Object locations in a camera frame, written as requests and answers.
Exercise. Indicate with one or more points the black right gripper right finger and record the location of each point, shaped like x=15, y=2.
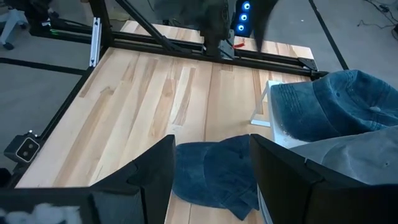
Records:
x=295, y=196

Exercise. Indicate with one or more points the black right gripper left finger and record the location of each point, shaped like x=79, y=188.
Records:
x=140, y=193

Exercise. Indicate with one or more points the grey cotton baseball cap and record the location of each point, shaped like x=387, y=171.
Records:
x=357, y=155

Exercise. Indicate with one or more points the dark navy baseball cap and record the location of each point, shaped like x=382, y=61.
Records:
x=217, y=174

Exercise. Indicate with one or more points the blue denim baseball cap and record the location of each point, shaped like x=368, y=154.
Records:
x=335, y=105

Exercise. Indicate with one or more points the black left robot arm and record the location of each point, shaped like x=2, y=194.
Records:
x=214, y=28

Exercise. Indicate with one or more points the white perforated metal shelf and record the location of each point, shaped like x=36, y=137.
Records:
x=278, y=133

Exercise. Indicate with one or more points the small red tag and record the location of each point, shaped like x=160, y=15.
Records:
x=239, y=45

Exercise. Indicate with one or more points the computer with blue fans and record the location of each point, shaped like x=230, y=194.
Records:
x=244, y=15

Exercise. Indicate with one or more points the grey office chair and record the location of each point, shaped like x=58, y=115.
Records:
x=12, y=25

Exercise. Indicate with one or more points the black depth camera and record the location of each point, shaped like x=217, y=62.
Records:
x=26, y=149

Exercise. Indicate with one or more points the black aluminium rig frame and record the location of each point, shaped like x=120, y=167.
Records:
x=155, y=46

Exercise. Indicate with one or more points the silver aluminium bracket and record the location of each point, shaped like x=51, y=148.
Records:
x=94, y=40

